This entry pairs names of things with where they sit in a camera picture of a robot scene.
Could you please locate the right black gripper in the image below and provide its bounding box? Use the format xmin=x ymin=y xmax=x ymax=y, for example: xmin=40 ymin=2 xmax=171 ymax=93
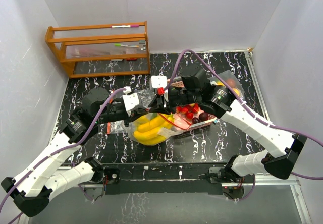
xmin=148 ymin=87 xmax=200 ymax=115

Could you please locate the strawberry bunch with leaves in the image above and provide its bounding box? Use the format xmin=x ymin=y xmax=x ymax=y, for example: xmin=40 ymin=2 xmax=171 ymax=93
xmin=175 ymin=103 xmax=199 ymax=120

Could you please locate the dark red plum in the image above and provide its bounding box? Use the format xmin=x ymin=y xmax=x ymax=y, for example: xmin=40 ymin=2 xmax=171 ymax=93
xmin=198 ymin=112 xmax=209 ymax=122

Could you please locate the blue zipper clear bag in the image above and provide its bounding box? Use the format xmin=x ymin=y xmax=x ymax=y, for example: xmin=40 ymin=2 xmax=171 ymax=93
xmin=209 ymin=70 xmax=244 ymax=100

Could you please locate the red apple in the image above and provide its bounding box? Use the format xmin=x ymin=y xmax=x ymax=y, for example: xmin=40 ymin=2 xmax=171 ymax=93
xmin=226 ymin=78 xmax=237 ymax=88

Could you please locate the yellow banana bunch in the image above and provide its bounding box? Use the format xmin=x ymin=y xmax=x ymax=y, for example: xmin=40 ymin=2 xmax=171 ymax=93
xmin=133 ymin=114 xmax=174 ymax=146

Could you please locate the red zipper clear bag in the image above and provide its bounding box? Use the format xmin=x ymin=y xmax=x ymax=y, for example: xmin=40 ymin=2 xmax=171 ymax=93
xmin=106 ymin=121 xmax=126 ymax=135
xmin=121 ymin=90 xmax=191 ymax=146

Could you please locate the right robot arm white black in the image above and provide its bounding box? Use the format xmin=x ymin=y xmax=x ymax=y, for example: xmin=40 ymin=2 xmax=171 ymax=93
xmin=168 ymin=65 xmax=307 ymax=182

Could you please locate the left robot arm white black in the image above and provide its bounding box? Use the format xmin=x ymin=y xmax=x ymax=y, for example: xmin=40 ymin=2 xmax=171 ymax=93
xmin=1 ymin=87 xmax=141 ymax=217

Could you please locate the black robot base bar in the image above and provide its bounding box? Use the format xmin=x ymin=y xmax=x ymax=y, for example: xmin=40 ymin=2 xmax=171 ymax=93
xmin=83 ymin=162 xmax=255 ymax=196

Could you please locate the pink plastic basket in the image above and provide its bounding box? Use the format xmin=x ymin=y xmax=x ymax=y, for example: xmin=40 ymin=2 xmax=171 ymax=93
xmin=166 ymin=75 xmax=218 ymax=134

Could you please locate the wooden shelf rack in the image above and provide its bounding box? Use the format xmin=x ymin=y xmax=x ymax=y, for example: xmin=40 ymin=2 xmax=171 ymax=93
xmin=45 ymin=21 xmax=151 ymax=78

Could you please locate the pink white marker pen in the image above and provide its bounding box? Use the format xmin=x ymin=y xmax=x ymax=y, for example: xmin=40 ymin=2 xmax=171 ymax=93
xmin=111 ymin=25 xmax=140 ymax=29

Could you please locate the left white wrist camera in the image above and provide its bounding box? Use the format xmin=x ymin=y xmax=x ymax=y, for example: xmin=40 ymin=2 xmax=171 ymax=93
xmin=122 ymin=86 xmax=142 ymax=116

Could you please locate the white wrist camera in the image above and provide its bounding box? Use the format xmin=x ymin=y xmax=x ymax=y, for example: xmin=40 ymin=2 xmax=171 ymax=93
xmin=149 ymin=75 xmax=170 ymax=108
xmin=122 ymin=86 xmax=142 ymax=116

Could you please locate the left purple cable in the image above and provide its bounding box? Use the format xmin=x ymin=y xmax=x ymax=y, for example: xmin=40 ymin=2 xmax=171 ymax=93
xmin=0 ymin=87 xmax=132 ymax=224

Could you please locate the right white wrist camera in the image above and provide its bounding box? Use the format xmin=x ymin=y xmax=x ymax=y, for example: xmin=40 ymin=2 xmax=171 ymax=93
xmin=149 ymin=75 xmax=170 ymax=108

